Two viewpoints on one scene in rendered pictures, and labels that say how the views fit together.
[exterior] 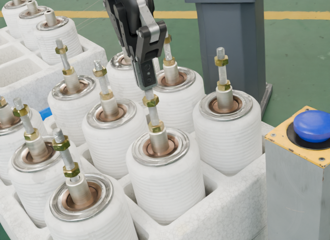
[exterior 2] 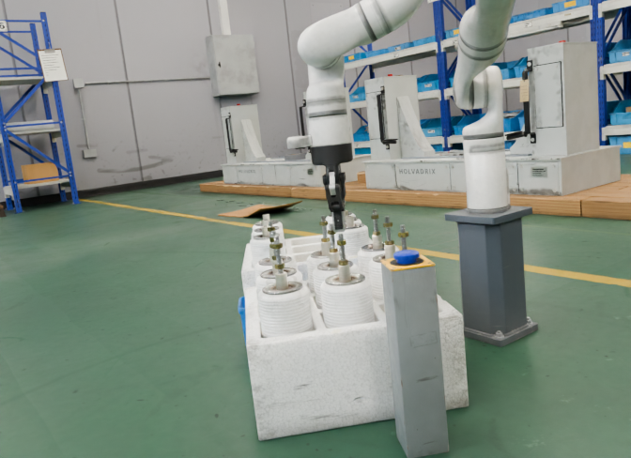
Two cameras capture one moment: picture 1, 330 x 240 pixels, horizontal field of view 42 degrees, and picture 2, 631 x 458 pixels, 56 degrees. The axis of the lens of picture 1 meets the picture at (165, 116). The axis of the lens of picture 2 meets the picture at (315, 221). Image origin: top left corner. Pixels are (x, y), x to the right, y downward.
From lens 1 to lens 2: 0.69 m
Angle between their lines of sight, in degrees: 35
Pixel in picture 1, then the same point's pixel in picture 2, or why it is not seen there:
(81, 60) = not seen: hidden behind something
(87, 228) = (274, 298)
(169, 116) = (377, 282)
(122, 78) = (363, 256)
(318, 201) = (392, 298)
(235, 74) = (482, 292)
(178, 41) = not seen: hidden behind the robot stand
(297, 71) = (578, 322)
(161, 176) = (332, 291)
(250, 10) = (496, 233)
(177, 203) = (342, 317)
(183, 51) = not seen: hidden behind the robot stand
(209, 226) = (358, 340)
